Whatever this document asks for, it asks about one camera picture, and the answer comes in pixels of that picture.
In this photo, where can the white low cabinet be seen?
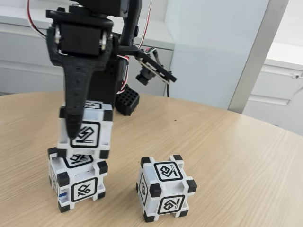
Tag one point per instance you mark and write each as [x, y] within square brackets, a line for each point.
[272, 94]

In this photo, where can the white cube stacked-squares symbol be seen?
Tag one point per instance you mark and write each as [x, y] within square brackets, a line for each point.
[165, 189]

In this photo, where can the white cube crossed-lines symbol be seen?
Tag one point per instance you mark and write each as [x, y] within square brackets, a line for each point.
[78, 186]

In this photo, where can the grey metal post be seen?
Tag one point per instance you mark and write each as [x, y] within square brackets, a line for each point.
[258, 54]

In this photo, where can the white cube lightning symbol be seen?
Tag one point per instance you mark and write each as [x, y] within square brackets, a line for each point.
[94, 132]

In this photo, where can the gripper camera module with bracket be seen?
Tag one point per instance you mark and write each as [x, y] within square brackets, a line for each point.
[154, 68]

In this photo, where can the white wide cabinet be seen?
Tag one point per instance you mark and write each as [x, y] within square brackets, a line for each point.
[23, 71]

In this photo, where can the silver cabinet lock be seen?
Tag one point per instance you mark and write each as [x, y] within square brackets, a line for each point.
[296, 76]

